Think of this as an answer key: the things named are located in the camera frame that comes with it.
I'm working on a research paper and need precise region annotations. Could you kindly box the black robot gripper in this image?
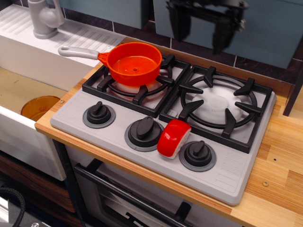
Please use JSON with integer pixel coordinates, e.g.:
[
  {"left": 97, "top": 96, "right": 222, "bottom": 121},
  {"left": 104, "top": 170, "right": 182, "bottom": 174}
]
[{"left": 166, "top": 0, "right": 249, "bottom": 54}]

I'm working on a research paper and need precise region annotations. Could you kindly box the white right burner disc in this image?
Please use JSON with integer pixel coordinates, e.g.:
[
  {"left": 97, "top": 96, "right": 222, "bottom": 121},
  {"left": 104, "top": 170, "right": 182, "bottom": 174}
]
[{"left": 192, "top": 86, "right": 243, "bottom": 124}]

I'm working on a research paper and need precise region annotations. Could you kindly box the black right burner grate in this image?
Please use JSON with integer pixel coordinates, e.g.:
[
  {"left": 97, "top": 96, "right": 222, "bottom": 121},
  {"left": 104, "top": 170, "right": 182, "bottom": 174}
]
[{"left": 160, "top": 65, "right": 276, "bottom": 153}]

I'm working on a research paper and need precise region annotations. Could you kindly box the black burner grate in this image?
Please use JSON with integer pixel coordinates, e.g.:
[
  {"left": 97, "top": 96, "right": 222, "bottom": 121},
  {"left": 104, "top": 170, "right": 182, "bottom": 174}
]
[
  {"left": 160, "top": 65, "right": 276, "bottom": 153},
  {"left": 82, "top": 54, "right": 191, "bottom": 118}
]

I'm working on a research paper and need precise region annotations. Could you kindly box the black left burner grate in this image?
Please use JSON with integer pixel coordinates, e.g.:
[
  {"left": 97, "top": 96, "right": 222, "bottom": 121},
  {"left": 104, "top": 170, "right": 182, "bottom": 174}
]
[{"left": 82, "top": 54, "right": 191, "bottom": 118}]

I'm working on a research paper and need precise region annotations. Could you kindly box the grey toy stove top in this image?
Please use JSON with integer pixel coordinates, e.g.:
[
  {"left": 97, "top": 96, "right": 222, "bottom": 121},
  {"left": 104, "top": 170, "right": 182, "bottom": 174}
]
[{"left": 50, "top": 55, "right": 276, "bottom": 205}]

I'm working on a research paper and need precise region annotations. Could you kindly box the red white toy sushi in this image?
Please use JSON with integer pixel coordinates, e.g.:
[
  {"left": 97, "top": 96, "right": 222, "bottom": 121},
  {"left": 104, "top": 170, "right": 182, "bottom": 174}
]
[{"left": 157, "top": 119, "right": 191, "bottom": 159}]

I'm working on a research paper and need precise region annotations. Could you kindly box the black middle stove knob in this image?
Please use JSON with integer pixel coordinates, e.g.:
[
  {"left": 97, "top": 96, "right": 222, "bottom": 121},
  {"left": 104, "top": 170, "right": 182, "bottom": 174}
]
[{"left": 125, "top": 116, "right": 164, "bottom": 152}]

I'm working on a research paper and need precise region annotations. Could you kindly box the black stove knob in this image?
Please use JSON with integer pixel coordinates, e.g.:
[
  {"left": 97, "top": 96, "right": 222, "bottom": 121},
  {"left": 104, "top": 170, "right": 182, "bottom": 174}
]
[
  {"left": 82, "top": 101, "right": 116, "bottom": 129},
  {"left": 179, "top": 140, "right": 217, "bottom": 172},
  {"left": 125, "top": 116, "right": 164, "bottom": 152}
]

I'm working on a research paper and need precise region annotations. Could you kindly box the black right stove knob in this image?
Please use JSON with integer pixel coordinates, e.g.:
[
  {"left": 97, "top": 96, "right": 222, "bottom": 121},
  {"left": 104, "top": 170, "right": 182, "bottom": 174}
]
[{"left": 179, "top": 140, "right": 217, "bottom": 172}]

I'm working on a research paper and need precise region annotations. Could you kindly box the black left stove knob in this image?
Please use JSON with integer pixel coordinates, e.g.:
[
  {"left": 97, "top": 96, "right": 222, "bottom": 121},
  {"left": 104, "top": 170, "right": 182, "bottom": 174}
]
[{"left": 82, "top": 101, "right": 116, "bottom": 129}]

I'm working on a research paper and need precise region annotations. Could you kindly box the grey toy faucet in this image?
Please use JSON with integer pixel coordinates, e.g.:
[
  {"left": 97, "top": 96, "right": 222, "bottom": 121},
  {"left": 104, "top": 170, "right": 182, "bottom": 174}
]
[{"left": 28, "top": 0, "right": 65, "bottom": 39}]

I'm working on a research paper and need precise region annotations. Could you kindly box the white toy sink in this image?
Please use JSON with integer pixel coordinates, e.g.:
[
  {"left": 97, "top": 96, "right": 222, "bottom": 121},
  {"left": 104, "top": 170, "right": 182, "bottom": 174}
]
[{"left": 0, "top": 4, "right": 124, "bottom": 181}]

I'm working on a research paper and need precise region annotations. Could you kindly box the orange translucent plate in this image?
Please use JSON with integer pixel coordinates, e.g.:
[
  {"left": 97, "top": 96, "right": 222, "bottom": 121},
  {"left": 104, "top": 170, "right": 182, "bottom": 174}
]
[{"left": 21, "top": 96, "right": 60, "bottom": 122}]

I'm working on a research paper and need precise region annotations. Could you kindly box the toy oven door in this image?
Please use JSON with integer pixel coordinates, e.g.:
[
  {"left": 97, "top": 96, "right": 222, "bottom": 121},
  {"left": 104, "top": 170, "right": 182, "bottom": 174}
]
[{"left": 73, "top": 158, "right": 238, "bottom": 227}]

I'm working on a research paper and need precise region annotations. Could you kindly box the orange toy pot grey handle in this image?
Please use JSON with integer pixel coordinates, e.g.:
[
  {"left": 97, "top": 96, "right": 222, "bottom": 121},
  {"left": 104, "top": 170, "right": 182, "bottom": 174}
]
[{"left": 58, "top": 42, "right": 162, "bottom": 87}]

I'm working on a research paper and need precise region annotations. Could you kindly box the black braided cable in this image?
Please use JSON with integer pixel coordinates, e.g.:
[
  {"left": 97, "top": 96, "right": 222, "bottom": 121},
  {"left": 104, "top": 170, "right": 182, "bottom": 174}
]
[{"left": 0, "top": 187, "right": 26, "bottom": 227}]

